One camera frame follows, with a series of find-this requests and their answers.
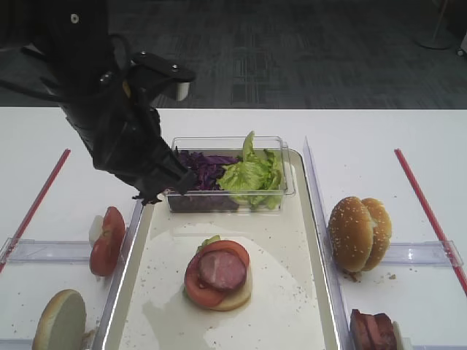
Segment sliced ham sausage stack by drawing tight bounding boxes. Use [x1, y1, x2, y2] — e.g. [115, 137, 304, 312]
[350, 309, 397, 350]

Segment clear plastic salad container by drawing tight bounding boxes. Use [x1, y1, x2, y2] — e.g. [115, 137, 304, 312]
[164, 132, 295, 213]

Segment ham slice on burger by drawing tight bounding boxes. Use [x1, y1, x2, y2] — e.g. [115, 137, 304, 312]
[198, 251, 247, 291]

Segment clear left divider wall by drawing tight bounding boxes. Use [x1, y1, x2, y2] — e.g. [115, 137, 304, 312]
[90, 201, 153, 349]

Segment green lettuce leaves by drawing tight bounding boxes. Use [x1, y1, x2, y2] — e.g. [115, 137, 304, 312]
[217, 131, 283, 210]

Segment grey stand base background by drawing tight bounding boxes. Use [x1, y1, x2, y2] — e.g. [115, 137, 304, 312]
[412, 1, 452, 50]

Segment sesame bun top outer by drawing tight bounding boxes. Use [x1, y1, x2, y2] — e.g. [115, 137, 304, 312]
[328, 197, 374, 272]

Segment left red rail strip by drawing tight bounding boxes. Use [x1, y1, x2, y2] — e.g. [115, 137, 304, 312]
[0, 149, 71, 272]

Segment shredded purple cabbage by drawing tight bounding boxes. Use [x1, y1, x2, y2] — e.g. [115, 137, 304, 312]
[167, 149, 239, 213]

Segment right red rail strip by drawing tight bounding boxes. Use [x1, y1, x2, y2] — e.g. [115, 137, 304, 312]
[394, 149, 466, 293]

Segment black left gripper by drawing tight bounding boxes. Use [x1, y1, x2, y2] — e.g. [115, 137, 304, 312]
[62, 52, 197, 204]

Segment clear pusher track near buns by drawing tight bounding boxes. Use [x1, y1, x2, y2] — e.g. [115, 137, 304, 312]
[380, 241, 463, 268]

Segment sesame bun top inner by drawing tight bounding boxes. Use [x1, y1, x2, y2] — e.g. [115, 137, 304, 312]
[362, 198, 392, 271]

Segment red rail strip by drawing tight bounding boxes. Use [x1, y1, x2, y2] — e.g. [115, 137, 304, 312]
[0, 149, 71, 272]
[394, 149, 466, 293]

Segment standing tomato slices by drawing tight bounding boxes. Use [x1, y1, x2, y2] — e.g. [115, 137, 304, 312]
[89, 206, 126, 277]

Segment white metal tray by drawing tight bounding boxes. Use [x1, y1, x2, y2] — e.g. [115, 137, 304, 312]
[93, 151, 339, 349]

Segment clear left pusher track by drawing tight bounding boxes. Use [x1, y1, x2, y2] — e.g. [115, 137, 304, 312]
[1, 238, 91, 264]

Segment standing bun bottom half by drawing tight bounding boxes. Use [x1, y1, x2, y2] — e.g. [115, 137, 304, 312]
[31, 289, 86, 350]

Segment white pusher behind tomato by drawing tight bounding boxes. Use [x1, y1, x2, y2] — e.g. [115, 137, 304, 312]
[88, 215, 104, 246]

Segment tomato slice on burger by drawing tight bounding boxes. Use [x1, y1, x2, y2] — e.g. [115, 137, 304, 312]
[184, 236, 252, 311]

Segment sesame bun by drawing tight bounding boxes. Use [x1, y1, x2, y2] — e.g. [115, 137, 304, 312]
[328, 197, 374, 272]
[362, 198, 392, 271]

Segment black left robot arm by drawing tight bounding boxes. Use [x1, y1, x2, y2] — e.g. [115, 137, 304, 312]
[1, 1, 196, 203]

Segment white pusher behind meat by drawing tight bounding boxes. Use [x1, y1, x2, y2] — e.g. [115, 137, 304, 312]
[392, 321, 414, 350]

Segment bun bottom on tray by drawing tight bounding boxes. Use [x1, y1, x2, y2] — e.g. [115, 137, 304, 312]
[184, 254, 253, 311]

